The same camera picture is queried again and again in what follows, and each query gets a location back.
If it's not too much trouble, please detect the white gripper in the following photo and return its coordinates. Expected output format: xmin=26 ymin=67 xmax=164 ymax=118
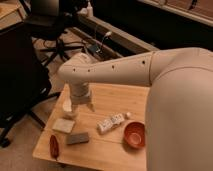
xmin=62 ymin=91 xmax=95 ymax=113

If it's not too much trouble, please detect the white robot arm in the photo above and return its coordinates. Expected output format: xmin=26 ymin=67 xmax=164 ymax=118
xmin=59 ymin=47 xmax=213 ymax=171

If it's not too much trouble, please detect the red ceramic bowl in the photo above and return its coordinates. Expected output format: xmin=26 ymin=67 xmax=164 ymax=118
xmin=123 ymin=122 xmax=145 ymax=149

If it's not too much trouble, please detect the beige square block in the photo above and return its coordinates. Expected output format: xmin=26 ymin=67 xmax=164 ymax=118
xmin=52 ymin=118 xmax=75 ymax=133

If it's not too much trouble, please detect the grey rectangular sponge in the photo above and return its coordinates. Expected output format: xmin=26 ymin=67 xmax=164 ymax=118
xmin=66 ymin=132 xmax=89 ymax=145

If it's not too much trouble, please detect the white plastic bottle lying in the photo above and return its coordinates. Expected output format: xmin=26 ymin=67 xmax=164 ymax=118
xmin=97 ymin=113 xmax=125 ymax=134

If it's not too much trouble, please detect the black office chair left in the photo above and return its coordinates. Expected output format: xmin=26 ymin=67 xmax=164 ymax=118
xmin=0 ymin=22 xmax=60 ymax=148

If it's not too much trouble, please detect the black office chair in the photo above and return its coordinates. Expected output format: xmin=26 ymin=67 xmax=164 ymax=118
xmin=0 ymin=22 xmax=60 ymax=148
xmin=18 ymin=0 xmax=88 ymax=66

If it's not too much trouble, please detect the black office chair back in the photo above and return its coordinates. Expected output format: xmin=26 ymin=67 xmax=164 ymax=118
xmin=18 ymin=0 xmax=88 ymax=66

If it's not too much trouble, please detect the white spray bottle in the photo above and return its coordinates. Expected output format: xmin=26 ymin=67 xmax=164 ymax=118
xmin=80 ymin=2 xmax=93 ymax=17

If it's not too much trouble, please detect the wooden desk corner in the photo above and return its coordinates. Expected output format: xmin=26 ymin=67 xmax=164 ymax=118
xmin=0 ymin=0 xmax=26 ymax=30

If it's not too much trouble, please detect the power strip with cable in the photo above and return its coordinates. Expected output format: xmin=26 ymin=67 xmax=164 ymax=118
xmin=88 ymin=31 xmax=112 ymax=54

